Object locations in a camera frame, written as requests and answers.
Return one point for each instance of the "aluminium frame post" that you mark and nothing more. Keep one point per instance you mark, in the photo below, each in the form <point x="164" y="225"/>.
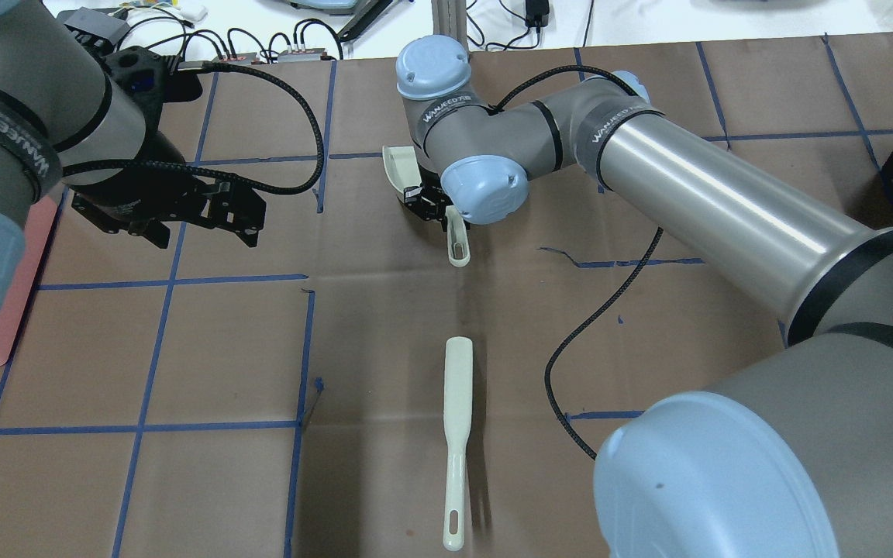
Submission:
<point x="450" y="19"/>

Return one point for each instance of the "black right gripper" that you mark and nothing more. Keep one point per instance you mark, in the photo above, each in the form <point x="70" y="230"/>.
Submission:
<point x="421" y="200"/>

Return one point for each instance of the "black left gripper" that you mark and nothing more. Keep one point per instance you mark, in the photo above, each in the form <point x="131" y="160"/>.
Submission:
<point x="135" y="195"/>

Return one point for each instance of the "pale green dustpan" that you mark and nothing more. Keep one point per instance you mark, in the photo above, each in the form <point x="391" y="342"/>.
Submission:
<point x="402" y="169"/>

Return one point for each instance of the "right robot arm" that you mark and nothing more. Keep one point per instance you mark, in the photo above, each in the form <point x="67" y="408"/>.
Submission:
<point x="790" y="457"/>

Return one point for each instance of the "pale green hand brush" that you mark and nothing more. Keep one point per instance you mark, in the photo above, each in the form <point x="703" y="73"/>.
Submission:
<point x="458" y="407"/>

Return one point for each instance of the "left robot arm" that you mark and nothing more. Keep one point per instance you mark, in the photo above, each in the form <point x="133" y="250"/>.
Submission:
<point x="87" y="118"/>

